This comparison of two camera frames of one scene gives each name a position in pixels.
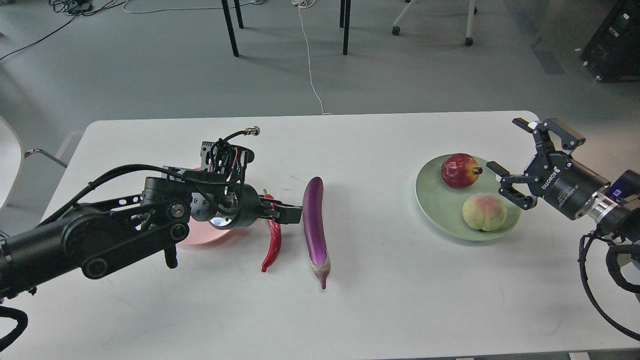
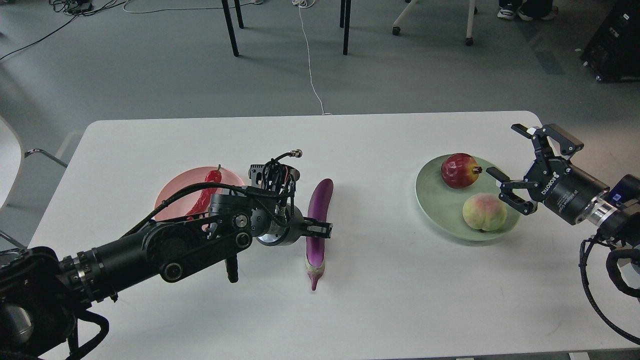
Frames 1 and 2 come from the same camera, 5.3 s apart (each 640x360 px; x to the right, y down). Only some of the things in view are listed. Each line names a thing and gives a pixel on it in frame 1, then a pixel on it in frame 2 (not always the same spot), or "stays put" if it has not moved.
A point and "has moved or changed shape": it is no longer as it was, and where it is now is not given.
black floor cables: (78, 8) stays put
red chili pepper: (275, 240) has moved or changed shape
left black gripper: (240, 206) -> (281, 225)
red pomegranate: (459, 170) stays put
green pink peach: (484, 211) stays put
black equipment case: (612, 53) stays put
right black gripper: (564, 184) stays put
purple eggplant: (313, 208) has moved or changed shape
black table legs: (226, 8) stays put
